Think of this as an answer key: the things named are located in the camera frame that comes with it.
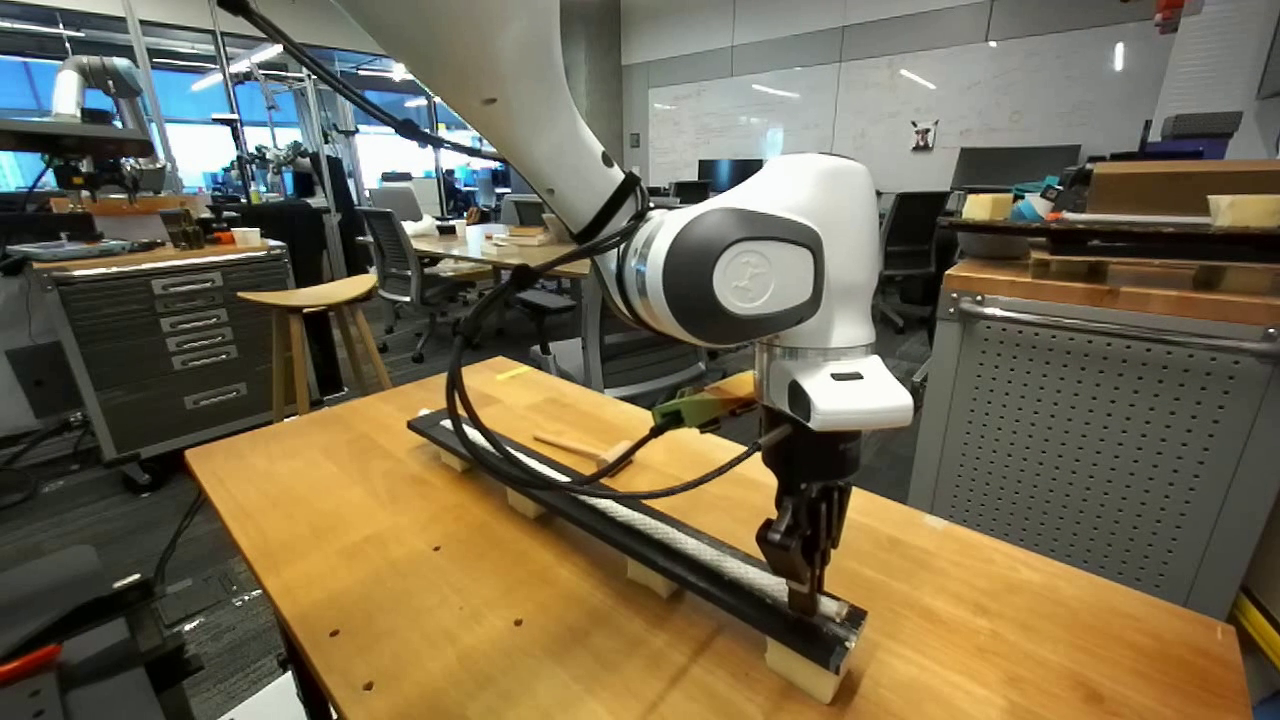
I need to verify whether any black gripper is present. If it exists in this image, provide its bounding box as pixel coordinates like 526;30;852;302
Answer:
754;424;858;616

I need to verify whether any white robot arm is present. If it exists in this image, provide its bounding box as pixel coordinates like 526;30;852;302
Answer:
335;0;913;609

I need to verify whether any wooden support block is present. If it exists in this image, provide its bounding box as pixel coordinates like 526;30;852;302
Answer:
763;641;844;704

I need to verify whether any grey perforated metal cabinet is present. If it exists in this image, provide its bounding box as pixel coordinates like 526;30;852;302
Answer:
913;259;1280;616

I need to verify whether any wooden office desk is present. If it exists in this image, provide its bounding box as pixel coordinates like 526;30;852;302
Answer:
406;222;589;280

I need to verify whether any wooden stool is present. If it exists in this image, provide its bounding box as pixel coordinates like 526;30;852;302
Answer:
244;271;392;418

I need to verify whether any grey drawer cabinet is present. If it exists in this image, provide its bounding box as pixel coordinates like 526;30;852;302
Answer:
37;239;290;460

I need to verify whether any black grooved rail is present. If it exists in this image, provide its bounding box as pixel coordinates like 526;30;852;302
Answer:
405;404;873;677

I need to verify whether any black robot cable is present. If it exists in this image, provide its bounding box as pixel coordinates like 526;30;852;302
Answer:
216;0;803;503

